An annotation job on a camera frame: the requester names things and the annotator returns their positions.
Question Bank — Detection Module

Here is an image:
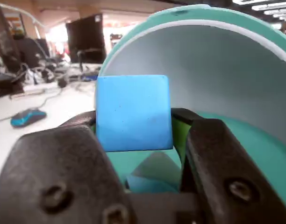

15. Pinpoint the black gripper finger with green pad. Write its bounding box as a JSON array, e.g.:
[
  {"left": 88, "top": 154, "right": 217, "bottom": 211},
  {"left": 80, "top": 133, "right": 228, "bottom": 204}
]
[{"left": 171, "top": 107, "right": 286, "bottom": 224}]

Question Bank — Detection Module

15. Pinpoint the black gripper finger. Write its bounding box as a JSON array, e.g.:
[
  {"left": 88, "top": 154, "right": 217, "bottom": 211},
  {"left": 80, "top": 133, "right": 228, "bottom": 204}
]
[{"left": 0, "top": 111, "right": 137, "bottom": 224}]

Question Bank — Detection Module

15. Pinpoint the blue lego block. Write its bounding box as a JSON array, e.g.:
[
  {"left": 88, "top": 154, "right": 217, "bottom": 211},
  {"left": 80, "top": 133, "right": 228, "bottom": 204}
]
[{"left": 95, "top": 74, "right": 174, "bottom": 152}]

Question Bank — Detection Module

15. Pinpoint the teal whale shaped bin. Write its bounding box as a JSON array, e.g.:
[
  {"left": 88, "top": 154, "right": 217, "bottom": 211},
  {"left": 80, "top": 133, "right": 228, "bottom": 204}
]
[{"left": 100, "top": 5, "right": 286, "bottom": 203}]

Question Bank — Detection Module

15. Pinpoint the blue and black computer mouse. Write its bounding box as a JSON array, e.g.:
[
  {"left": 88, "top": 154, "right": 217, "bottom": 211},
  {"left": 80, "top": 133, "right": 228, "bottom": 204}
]
[{"left": 11, "top": 109, "right": 47, "bottom": 128}]

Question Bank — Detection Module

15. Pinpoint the small blue box device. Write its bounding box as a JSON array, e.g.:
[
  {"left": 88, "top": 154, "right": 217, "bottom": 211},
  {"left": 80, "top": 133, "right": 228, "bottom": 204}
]
[{"left": 82, "top": 72, "right": 99, "bottom": 82}]

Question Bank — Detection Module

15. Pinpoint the black computer monitor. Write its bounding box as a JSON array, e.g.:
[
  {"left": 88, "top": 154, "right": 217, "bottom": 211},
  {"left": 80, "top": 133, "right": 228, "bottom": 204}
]
[{"left": 65, "top": 13, "right": 107, "bottom": 64}]

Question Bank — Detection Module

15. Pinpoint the grey mouse cable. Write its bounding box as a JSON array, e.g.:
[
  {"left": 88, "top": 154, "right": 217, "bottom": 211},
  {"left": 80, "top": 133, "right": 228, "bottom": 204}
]
[{"left": 0, "top": 87, "right": 64, "bottom": 124}]

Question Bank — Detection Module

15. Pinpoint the dark monitor with cables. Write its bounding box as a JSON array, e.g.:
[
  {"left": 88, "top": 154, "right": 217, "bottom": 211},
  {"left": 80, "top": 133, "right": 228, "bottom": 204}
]
[{"left": 0, "top": 4, "right": 50, "bottom": 98}]

